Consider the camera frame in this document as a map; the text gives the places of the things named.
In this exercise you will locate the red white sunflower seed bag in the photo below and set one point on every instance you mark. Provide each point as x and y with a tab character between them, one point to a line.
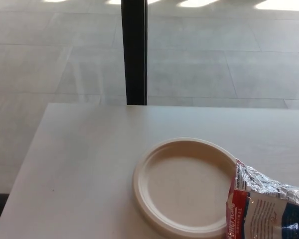
266	206

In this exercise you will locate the beige round paper plate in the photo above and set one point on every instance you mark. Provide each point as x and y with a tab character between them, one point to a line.
179	184

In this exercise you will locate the black vertical window post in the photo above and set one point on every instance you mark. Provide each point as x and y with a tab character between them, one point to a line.
135	49

